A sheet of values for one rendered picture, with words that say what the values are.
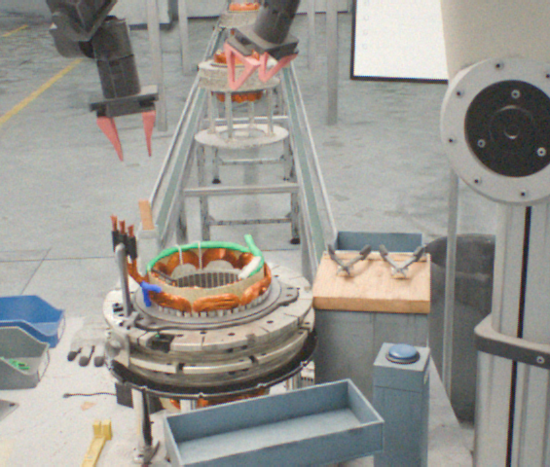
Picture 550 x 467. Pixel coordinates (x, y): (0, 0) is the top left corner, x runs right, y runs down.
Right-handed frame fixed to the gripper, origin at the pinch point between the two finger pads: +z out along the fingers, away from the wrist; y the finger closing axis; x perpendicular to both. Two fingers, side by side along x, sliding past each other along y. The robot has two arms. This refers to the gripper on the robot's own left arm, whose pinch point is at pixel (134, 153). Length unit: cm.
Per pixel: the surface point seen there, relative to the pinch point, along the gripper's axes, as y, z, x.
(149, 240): 0.5, 14.0, 1.2
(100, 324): 18, 50, -49
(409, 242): -46, 31, -19
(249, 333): -11.8, 22.6, 22.1
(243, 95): -33, 36, -210
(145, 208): 0.2, 8.9, 0.6
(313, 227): -41, 59, -110
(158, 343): 0.8, 21.7, 21.7
